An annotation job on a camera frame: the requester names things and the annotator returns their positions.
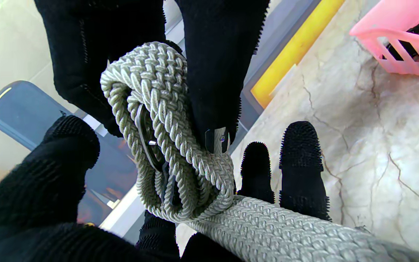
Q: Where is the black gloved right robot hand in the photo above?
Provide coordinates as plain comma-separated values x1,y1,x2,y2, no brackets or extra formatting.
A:
34,0,270,153

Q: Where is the beige woven belt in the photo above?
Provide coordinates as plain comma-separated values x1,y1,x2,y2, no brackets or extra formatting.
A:
100,41,419,262

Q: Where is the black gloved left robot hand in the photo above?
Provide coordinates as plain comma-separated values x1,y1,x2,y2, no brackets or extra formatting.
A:
0,116,332,262

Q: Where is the pink plastic storage basket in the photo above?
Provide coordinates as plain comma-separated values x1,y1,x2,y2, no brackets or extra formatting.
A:
350,0,419,78

